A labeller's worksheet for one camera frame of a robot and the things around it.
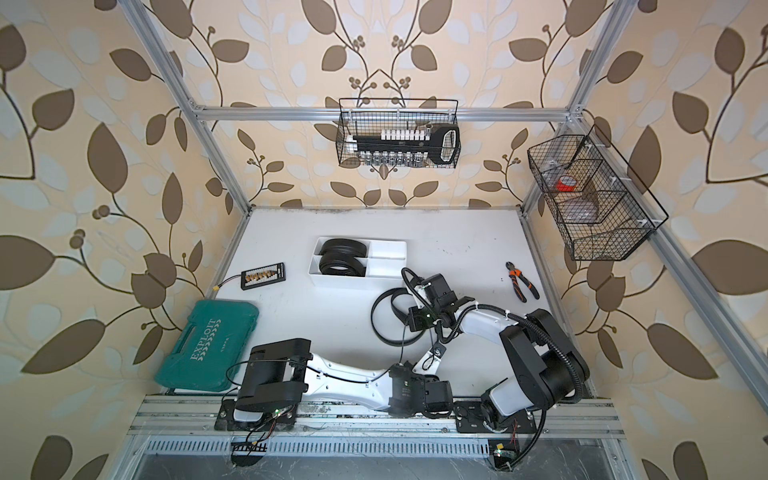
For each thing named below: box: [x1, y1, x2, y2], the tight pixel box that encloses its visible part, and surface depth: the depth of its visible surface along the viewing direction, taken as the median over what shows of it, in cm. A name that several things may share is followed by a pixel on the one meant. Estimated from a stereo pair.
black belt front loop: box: [319, 253, 367, 277], surface depth 97 cm
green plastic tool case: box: [154, 300, 260, 392], surface depth 83 cm
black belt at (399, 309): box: [370, 287, 425, 347], surface depth 93 cm
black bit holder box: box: [241, 262, 286, 291], surface depth 101 cm
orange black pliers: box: [505, 261, 540, 303], surface depth 101 cm
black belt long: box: [319, 238, 367, 257], surface depth 100 cm
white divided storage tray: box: [309, 237, 407, 288], surface depth 100 cm
